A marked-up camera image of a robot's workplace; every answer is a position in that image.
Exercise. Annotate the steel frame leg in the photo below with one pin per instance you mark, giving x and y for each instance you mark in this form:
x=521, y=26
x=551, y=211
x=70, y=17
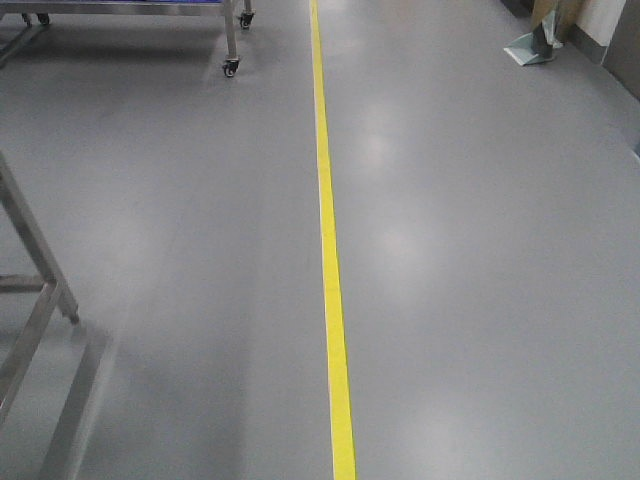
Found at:
x=49, y=284

